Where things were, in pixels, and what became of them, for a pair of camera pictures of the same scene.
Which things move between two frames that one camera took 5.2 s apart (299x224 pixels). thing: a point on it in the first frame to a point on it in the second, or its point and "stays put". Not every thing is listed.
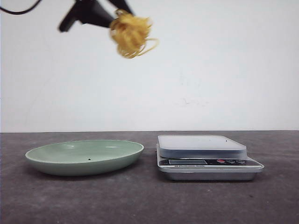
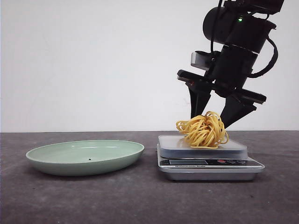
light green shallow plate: [83, 157] stays put
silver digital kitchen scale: [204, 157] stays put
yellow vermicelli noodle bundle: [130, 33] to [206, 131]
